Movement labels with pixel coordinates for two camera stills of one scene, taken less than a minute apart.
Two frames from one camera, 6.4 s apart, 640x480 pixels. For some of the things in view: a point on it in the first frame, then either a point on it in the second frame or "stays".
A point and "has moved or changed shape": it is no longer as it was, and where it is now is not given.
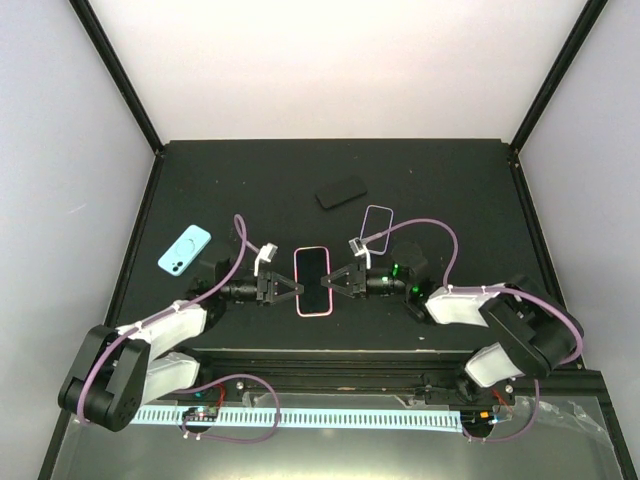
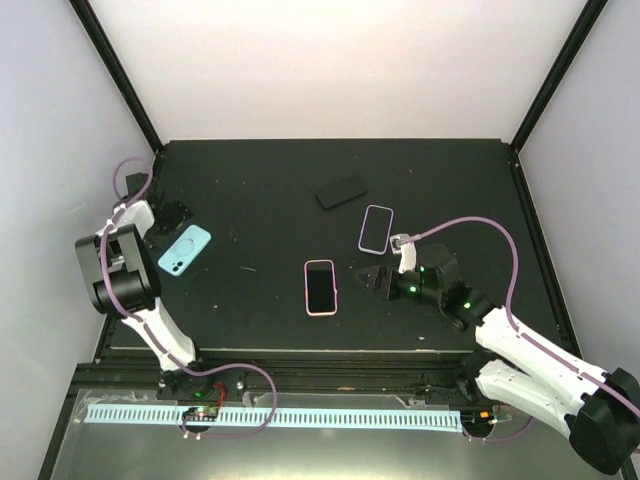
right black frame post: x=571 y=47 stays
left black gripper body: x=261 y=297 to x=170 y=223
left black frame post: x=104 y=46 stays
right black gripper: x=356 y=280 to x=377 y=273
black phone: x=340 y=191 stays
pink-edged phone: x=311 y=264 has moved or changed shape
